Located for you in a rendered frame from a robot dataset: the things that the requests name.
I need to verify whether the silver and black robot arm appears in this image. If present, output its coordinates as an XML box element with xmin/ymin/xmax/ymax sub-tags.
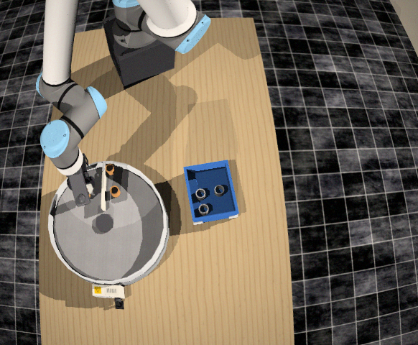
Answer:
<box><xmin>36</xmin><ymin>0</ymin><xmax>210</xmax><ymax>207</ymax></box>

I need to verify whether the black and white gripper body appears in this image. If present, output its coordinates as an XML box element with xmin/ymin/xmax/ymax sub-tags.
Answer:
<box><xmin>67</xmin><ymin>153</ymin><xmax>90</xmax><ymax>186</ymax></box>

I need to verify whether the blue crate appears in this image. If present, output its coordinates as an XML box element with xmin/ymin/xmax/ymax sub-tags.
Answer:
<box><xmin>184</xmin><ymin>161</ymin><xmax>239</xmax><ymax>225</ymax></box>

